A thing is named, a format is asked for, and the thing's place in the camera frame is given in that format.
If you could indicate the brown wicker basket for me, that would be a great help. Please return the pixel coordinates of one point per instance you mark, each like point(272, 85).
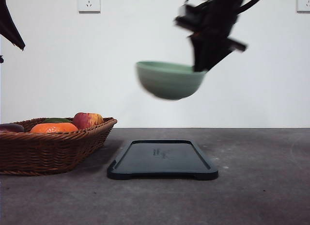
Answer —
point(41, 154)

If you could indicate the white wall socket right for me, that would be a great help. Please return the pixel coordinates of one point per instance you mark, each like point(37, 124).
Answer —
point(302, 6)

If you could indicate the dark purple fruit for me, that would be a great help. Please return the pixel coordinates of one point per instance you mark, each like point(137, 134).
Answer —
point(10, 127)

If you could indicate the white wall socket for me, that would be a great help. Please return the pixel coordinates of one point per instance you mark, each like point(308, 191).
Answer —
point(89, 6)
point(302, 6)

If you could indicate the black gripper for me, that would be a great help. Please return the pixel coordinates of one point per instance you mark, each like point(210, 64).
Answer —
point(209, 24)

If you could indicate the green ceramic bowl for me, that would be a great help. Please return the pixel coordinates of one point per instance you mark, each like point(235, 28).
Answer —
point(168, 80)

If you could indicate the dark blue rectangular tray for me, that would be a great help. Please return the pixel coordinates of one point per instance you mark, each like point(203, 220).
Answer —
point(161, 159)

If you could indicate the green avocado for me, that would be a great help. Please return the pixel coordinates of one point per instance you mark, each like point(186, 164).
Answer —
point(56, 120)

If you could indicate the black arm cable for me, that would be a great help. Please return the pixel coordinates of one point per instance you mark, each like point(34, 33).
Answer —
point(246, 5)

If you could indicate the red yellow apple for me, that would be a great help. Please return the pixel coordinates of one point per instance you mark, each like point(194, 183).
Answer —
point(84, 120)

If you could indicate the white wall socket left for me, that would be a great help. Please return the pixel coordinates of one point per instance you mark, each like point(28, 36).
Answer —
point(89, 6)

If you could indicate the orange tangerine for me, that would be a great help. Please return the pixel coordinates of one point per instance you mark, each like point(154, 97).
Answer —
point(53, 127)

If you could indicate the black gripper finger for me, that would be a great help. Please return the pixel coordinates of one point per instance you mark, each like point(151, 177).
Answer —
point(8, 26)

